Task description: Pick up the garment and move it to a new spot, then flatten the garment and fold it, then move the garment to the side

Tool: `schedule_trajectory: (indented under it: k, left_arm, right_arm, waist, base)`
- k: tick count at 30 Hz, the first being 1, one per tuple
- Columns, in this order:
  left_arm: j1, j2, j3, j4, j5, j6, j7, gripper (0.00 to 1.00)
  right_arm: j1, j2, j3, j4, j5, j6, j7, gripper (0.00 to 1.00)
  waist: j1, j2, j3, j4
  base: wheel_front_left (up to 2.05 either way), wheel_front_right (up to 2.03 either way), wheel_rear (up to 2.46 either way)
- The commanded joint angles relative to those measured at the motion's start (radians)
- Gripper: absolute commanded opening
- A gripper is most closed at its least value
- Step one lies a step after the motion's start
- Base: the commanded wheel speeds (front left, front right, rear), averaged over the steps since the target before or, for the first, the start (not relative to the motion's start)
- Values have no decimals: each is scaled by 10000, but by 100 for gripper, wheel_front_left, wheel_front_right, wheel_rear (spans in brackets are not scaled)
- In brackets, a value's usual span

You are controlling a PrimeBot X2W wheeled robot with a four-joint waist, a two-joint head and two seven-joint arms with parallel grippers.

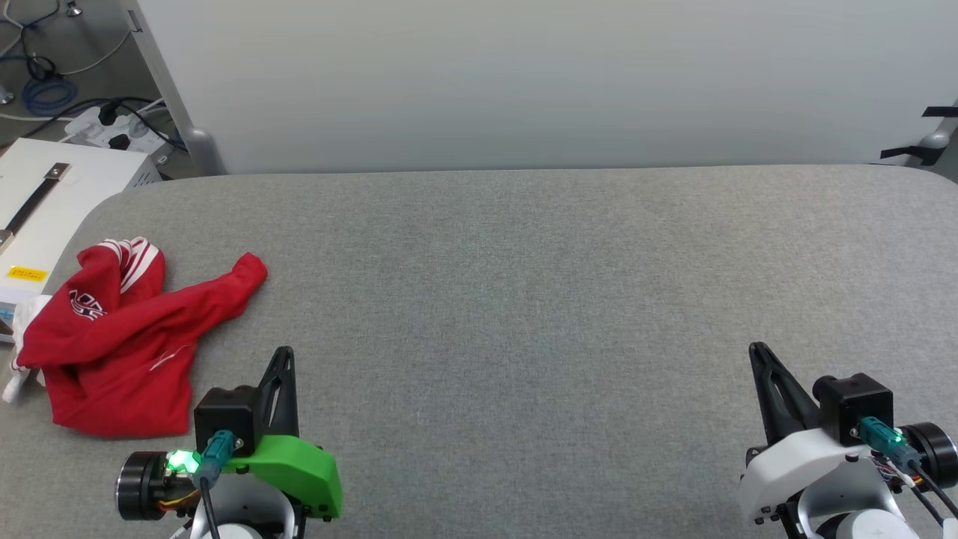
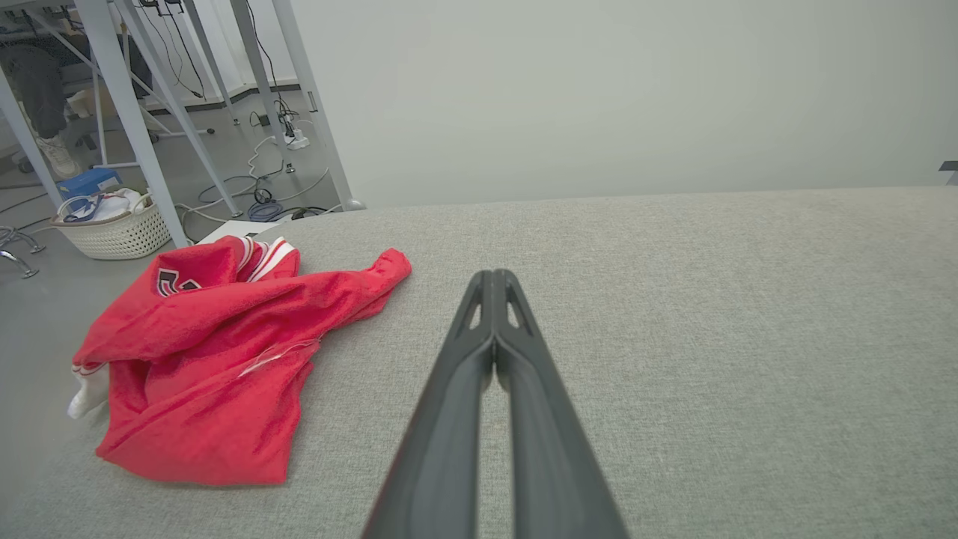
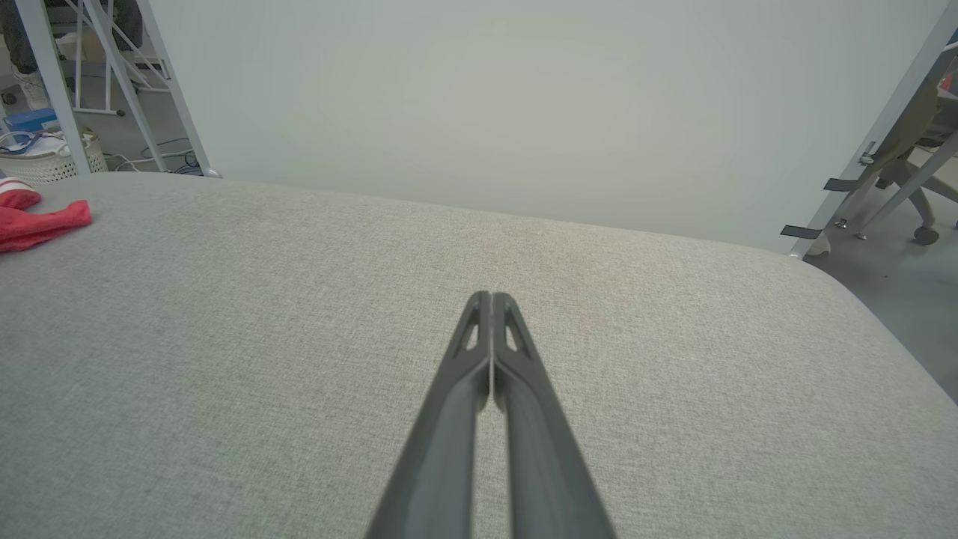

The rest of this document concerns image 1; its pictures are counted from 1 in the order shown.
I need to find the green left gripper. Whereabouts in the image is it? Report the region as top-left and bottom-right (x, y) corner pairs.
(115, 346), (344, 521)

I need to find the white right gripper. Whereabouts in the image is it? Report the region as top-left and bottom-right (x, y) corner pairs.
(737, 342), (958, 539)

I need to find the blue coiled cable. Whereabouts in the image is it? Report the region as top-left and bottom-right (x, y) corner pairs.
(20, 73), (79, 118)

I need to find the white power strip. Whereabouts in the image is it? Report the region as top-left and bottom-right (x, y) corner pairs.
(63, 105), (170, 155)

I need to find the grey partition foot black tape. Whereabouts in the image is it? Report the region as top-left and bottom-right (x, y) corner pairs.
(879, 105), (958, 168)

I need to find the white partition panel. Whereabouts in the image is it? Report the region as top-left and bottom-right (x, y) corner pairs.
(120, 0), (958, 177)

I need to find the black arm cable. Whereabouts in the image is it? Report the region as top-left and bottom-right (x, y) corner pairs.
(196, 430), (239, 539)
(858, 417), (958, 525)

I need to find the white equipment box black handle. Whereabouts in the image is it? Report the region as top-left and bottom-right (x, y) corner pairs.
(0, 138), (162, 345)

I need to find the red and white shirt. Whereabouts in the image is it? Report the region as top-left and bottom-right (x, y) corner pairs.
(0, 237), (269, 439)

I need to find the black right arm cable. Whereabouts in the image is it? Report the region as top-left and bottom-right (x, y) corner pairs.
(858, 417), (958, 525)

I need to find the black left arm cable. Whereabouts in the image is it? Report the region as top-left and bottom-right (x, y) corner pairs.
(196, 430), (239, 539)

